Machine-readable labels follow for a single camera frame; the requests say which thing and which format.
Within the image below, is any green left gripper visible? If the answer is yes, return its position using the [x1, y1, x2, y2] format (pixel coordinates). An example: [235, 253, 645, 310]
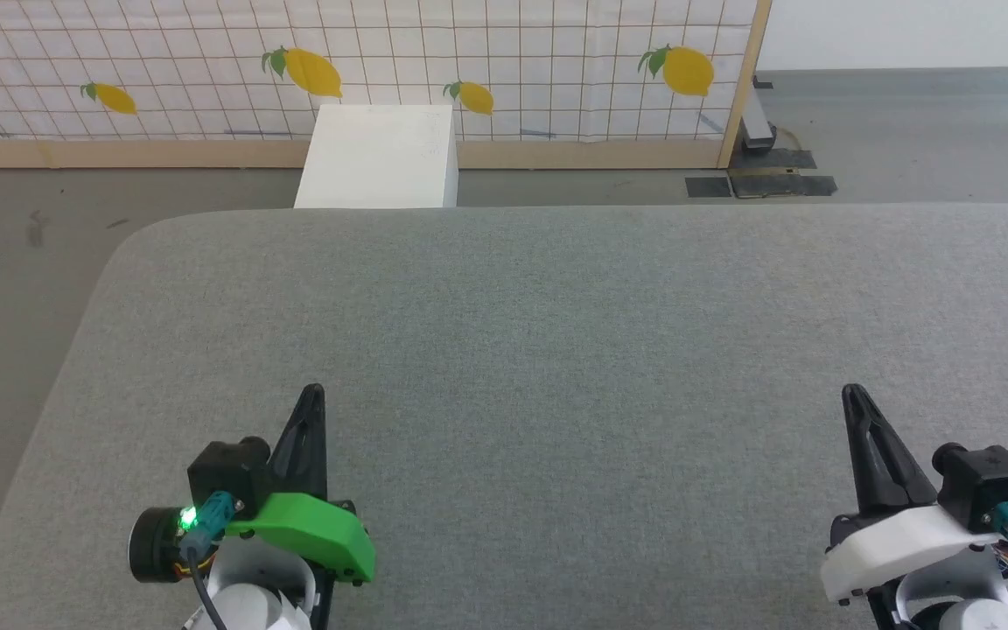
[128, 383, 376, 585]

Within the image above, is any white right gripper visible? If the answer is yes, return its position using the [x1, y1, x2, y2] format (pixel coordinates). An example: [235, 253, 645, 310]
[820, 383, 1008, 606]

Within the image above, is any grey fabric sofa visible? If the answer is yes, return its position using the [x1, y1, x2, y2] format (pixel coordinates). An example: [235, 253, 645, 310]
[0, 204, 1008, 630]

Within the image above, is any white rectangular box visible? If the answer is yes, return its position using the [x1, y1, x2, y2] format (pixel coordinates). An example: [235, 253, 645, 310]
[293, 105, 459, 210]

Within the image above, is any grey metal screen support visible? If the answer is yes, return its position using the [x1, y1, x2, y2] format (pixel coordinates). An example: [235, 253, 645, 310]
[736, 77, 778, 154]

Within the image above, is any lemon print partition screen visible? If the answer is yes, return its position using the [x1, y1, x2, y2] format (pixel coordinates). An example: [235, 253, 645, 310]
[0, 0, 773, 170]

